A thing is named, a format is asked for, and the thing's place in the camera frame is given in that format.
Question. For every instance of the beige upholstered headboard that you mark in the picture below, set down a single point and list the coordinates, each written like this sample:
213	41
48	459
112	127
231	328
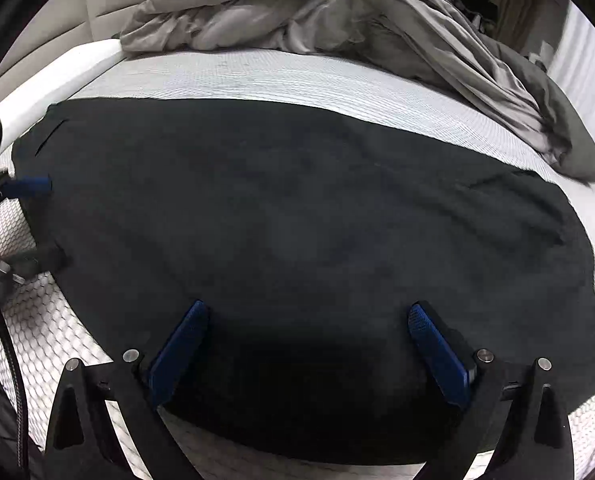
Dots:
56	28

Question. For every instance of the white pillow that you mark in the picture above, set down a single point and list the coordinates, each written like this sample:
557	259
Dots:
56	82

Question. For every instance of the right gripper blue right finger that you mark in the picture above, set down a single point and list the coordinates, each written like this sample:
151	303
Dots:
514	403

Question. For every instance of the black pants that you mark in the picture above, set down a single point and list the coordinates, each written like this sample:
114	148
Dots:
308	235

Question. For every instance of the grey crumpled duvet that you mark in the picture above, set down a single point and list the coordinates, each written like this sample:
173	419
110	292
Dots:
427	40

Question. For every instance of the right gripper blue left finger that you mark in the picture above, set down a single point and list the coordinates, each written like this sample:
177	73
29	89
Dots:
81	440

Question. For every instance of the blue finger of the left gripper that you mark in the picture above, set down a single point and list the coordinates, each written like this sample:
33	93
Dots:
39	260
27	187

